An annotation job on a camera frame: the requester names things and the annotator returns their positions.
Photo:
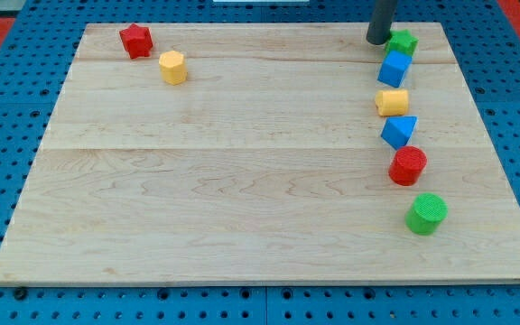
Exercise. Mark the blue cube block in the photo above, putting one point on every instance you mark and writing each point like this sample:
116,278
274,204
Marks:
394,68

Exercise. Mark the green star block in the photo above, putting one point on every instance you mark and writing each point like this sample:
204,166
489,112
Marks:
402,41

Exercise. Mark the yellow heart block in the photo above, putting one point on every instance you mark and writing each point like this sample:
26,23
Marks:
392,102

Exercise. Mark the red star block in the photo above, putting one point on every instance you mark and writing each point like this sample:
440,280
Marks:
137,41

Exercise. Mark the wooden board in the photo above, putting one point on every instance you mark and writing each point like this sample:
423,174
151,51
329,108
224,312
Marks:
265,167

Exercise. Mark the yellow hexagonal prism block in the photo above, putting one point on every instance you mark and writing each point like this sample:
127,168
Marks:
173,67

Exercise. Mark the blue triangular prism block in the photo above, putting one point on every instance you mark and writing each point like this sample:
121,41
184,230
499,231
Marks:
398,130

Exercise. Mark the red cylinder block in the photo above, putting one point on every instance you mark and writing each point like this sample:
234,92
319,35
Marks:
407,165

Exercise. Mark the green cylinder block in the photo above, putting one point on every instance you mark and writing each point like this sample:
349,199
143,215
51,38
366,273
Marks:
426,213

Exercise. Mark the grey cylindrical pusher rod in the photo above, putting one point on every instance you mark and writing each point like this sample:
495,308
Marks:
378,31

